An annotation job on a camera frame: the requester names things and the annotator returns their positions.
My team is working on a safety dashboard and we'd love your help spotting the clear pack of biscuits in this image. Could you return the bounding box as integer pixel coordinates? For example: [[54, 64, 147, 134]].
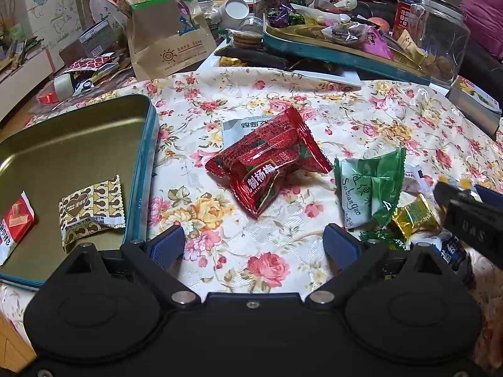
[[229, 29, 265, 50]]

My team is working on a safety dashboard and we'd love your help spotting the pink cloth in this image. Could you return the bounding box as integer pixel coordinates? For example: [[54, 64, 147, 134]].
[[459, 0, 503, 42]]

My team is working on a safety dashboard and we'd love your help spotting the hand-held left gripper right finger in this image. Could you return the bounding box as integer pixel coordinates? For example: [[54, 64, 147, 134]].
[[307, 223, 452, 308]]

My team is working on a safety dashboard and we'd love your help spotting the grey box with yellow print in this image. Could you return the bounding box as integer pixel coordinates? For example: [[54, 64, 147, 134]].
[[447, 74, 503, 139]]

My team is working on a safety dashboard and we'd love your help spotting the teal tin tray gold inside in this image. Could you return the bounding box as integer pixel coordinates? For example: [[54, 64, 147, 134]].
[[0, 94, 160, 292]]

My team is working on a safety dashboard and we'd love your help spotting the white cup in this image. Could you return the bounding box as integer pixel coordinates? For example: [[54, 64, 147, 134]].
[[219, 0, 253, 31]]

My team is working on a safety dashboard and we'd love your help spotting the green striped candy wrapper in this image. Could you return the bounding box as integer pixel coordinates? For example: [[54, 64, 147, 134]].
[[359, 228, 406, 253]]

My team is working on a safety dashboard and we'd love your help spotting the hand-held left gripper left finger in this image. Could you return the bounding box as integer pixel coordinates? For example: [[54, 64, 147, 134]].
[[59, 224, 202, 309]]

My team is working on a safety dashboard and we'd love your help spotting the glass jar with cookies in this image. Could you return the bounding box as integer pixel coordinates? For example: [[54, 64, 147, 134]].
[[252, 0, 292, 19]]

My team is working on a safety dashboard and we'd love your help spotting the red white snack packet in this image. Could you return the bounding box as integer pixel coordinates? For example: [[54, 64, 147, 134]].
[[0, 191, 37, 266]]

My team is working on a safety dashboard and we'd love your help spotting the green white snack packet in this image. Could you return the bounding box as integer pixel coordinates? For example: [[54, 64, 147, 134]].
[[334, 147, 408, 231]]

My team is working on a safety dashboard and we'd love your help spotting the purple wrapped candy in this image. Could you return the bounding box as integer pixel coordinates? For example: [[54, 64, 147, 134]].
[[266, 5, 292, 29]]

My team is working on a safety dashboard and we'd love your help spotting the clear plastic jar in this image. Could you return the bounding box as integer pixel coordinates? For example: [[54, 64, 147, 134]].
[[408, 0, 472, 86]]

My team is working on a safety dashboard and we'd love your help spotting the small white packet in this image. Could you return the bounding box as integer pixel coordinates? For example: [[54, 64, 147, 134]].
[[402, 164, 438, 196]]

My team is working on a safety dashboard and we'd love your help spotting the dark blue white packet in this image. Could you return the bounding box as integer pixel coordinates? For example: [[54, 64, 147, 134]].
[[429, 232, 475, 284]]

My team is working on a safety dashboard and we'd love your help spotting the red glossy snack packet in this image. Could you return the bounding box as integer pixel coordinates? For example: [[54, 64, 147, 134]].
[[205, 106, 334, 221]]

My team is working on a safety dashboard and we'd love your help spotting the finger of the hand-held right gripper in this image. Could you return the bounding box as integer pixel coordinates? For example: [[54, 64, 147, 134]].
[[433, 181, 503, 270], [473, 184, 503, 215]]

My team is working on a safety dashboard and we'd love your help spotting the roll of clear tape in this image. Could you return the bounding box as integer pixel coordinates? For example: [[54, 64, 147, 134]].
[[53, 72, 76, 97]]

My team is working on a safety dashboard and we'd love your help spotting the white low cabinet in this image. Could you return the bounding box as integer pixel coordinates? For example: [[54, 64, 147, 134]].
[[0, 46, 56, 120]]

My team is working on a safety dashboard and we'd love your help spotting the teal tin tray with sweets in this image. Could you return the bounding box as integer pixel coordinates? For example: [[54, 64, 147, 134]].
[[261, 11, 453, 88]]

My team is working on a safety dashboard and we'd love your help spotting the white grey snack packet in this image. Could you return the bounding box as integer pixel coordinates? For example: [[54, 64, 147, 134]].
[[222, 115, 276, 150]]

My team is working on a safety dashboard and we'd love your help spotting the large kraft paper bag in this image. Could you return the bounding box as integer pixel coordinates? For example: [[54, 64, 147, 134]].
[[87, 0, 218, 82]]

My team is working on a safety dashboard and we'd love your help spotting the pink snack packet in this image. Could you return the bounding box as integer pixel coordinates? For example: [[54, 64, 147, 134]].
[[353, 27, 394, 60]]

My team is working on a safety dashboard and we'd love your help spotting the brown cream heart-pattern packet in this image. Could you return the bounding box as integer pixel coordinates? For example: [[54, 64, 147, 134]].
[[58, 174, 127, 253]]

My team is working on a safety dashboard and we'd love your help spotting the red printed box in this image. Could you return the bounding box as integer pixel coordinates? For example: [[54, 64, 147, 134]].
[[394, 0, 422, 41]]

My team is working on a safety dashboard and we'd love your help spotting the red giraffe-pattern packet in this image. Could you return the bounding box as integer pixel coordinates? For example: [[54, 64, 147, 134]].
[[64, 55, 119, 74]]

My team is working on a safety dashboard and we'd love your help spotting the floral tablecloth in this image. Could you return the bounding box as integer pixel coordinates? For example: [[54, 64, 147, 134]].
[[0, 67, 503, 366]]

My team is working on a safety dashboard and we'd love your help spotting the gold foil candy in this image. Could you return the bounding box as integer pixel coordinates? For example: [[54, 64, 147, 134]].
[[390, 193, 441, 241]]

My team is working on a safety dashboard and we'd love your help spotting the grey cardboard box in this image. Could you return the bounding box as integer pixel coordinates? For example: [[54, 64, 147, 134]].
[[58, 19, 119, 64]]

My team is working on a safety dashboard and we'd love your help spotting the long dark snack packet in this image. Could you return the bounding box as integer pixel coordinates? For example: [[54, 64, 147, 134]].
[[213, 45, 290, 70]]

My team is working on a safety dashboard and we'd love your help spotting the white paper sheet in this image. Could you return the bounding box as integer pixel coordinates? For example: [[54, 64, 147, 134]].
[[292, 68, 363, 92]]

